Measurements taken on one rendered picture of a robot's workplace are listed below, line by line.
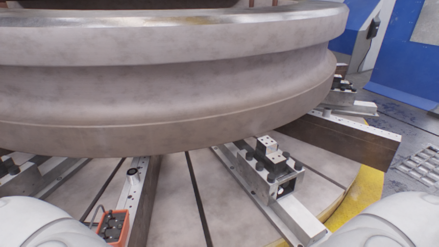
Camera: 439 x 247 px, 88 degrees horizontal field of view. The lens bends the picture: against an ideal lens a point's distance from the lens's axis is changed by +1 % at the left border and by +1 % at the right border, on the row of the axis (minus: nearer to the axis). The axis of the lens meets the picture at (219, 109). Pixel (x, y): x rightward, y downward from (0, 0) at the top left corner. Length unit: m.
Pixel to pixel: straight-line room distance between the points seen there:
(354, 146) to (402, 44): 3.28
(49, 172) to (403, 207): 2.50
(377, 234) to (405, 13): 5.33
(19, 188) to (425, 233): 2.32
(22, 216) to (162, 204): 1.63
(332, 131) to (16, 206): 2.56
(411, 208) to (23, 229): 0.67
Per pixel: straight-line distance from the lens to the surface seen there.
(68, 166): 2.70
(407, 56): 5.63
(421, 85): 5.62
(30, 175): 2.38
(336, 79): 3.61
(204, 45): 1.42
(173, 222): 1.99
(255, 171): 1.82
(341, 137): 2.72
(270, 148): 1.84
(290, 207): 1.93
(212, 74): 1.63
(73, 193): 2.48
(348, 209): 2.74
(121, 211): 1.49
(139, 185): 1.77
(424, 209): 0.57
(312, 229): 1.85
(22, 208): 0.57
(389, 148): 2.69
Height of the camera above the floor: 1.90
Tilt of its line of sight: 28 degrees down
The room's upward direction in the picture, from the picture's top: straight up
